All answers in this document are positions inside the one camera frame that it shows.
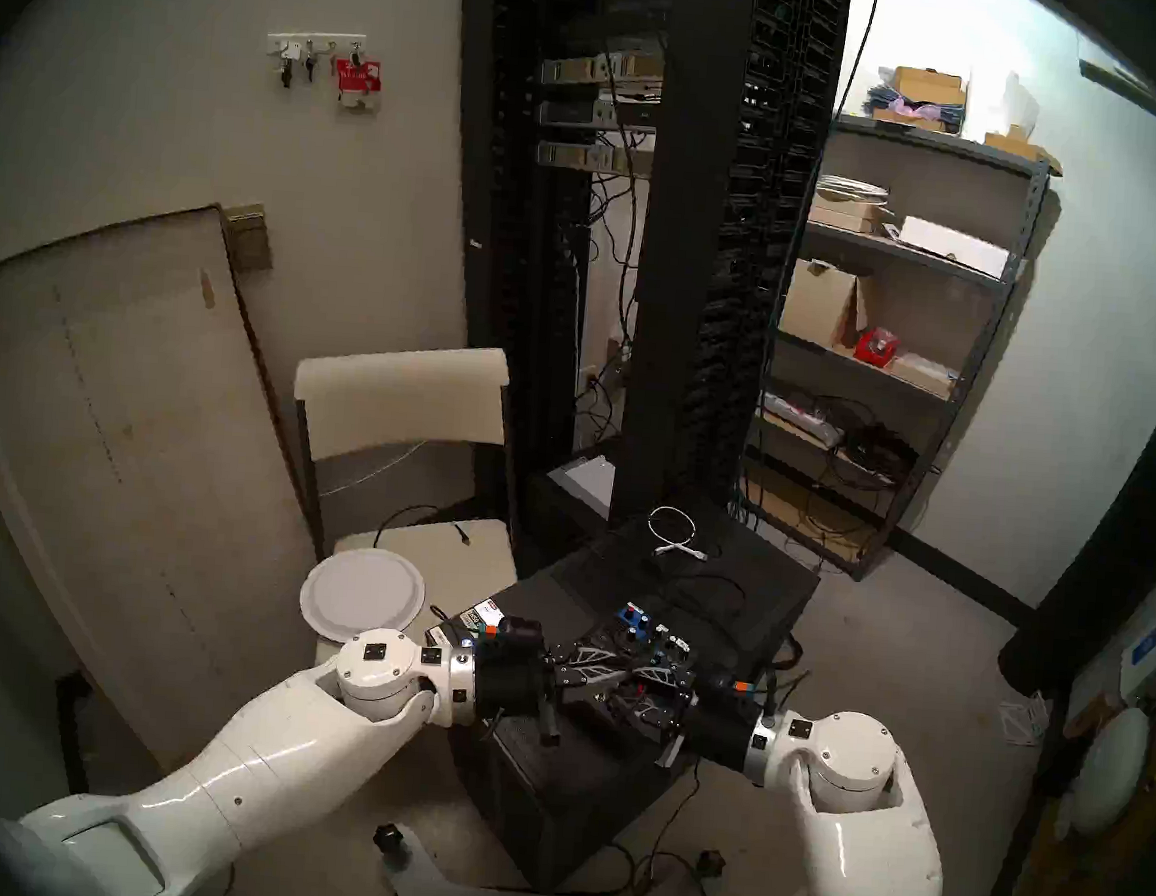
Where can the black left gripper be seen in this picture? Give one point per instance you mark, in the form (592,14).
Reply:
(512,689)

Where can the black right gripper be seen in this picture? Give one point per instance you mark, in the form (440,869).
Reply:
(720,738)

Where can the blue black audio mixer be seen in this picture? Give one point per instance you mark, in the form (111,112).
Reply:
(624,633)

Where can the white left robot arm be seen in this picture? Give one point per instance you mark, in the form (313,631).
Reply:
(271,756)

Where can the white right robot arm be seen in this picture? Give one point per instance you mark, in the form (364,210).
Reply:
(867,827)

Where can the black computer tower case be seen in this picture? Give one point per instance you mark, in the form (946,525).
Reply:
(552,825)

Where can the black round knob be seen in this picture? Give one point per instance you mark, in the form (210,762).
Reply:
(710,863)
(388,838)

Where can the grey flat device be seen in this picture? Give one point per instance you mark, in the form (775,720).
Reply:
(586,480)

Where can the white round plate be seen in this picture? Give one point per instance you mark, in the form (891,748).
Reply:
(363,595)

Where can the pink white package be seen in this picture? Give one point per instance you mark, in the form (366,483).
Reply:
(797,413)

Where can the cream folding chair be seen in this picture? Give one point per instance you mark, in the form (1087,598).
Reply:
(395,390)

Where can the white lattice finger part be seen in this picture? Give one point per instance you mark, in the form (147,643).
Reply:
(1024,720)

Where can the small red box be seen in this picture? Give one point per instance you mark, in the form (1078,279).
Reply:
(876,347)

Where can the flat beige box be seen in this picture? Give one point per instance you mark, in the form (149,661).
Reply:
(923,375)

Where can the open cardboard box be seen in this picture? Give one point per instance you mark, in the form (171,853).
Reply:
(815,306)

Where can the black server rack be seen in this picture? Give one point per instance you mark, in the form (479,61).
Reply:
(513,250)
(719,265)

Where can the white oval device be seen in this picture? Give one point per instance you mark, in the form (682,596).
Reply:
(1110,770)

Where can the grey metal shelving unit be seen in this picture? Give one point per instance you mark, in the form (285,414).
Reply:
(985,333)

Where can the white box blue label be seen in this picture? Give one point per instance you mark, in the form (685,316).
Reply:
(1155,655)

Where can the small beige box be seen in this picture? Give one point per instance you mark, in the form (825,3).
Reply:
(846,214)

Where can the flat white box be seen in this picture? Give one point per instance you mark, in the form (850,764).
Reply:
(952,246)

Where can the beige leaning board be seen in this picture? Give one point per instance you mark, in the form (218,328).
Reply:
(97,418)

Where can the blue pink plastic bags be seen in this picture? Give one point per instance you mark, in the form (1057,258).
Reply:
(907,110)

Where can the low brown cardboard box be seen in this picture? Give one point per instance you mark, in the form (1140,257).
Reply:
(1018,149)

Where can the white paper bag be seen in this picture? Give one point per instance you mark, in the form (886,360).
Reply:
(1001,102)

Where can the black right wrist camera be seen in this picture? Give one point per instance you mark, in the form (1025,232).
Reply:
(722,686)

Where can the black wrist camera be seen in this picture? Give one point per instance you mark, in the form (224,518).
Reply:
(722,686)
(516,635)

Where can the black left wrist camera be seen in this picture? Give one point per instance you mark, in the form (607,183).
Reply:
(516,635)

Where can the beige wall switch plate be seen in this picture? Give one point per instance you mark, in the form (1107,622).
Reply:
(249,242)

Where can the white key hook rail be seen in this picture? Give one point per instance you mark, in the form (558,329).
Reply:
(311,42)

